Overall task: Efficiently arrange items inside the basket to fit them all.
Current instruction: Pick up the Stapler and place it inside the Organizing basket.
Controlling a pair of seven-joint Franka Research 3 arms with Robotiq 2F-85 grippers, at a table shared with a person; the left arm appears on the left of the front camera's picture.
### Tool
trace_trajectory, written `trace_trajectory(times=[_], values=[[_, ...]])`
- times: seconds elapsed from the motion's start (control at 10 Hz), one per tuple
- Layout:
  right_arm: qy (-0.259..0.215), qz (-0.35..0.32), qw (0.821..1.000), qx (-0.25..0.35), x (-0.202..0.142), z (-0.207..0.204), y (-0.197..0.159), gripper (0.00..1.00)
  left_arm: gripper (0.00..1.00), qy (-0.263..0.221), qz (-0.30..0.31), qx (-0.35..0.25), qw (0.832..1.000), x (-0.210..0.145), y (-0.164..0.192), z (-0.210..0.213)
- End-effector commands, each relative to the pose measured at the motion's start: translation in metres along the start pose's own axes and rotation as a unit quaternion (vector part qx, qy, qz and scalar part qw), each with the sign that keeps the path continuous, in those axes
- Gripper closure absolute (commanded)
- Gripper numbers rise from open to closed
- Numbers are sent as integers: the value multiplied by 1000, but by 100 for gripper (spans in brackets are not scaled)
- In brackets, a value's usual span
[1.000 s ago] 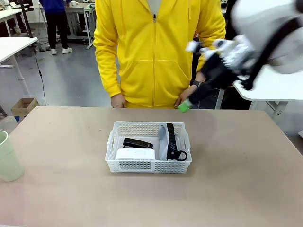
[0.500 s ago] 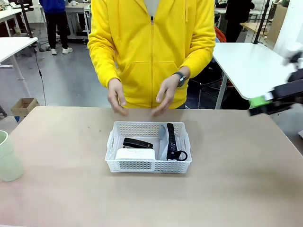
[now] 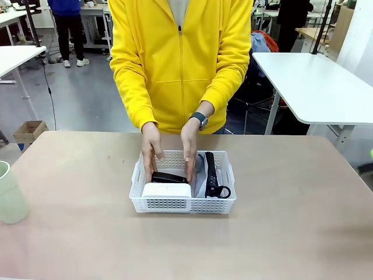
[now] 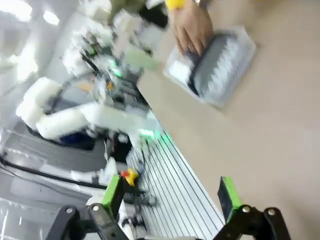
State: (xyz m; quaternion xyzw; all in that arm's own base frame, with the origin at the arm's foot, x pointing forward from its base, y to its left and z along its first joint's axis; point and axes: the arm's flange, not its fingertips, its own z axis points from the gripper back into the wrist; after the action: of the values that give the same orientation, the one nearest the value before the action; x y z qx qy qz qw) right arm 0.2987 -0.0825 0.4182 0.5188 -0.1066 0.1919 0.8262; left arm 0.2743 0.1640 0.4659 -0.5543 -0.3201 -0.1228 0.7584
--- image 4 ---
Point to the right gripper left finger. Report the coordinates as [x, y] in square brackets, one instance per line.
[110, 200]

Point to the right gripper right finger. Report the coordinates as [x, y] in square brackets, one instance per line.
[231, 200]

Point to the white rounded box device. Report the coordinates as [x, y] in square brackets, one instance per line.
[180, 71]

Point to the light green plastic cup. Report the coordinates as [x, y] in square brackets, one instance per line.
[142, 60]

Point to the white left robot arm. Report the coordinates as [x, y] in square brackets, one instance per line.
[65, 122]

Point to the white perforated plastic basket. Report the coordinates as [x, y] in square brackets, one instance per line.
[225, 65]

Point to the person's left hand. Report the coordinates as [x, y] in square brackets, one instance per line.
[193, 27]

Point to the red yellow emergency stop button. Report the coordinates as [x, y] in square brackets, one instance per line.
[130, 176]

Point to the aluminium slotted base plate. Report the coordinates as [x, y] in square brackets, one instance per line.
[170, 180]

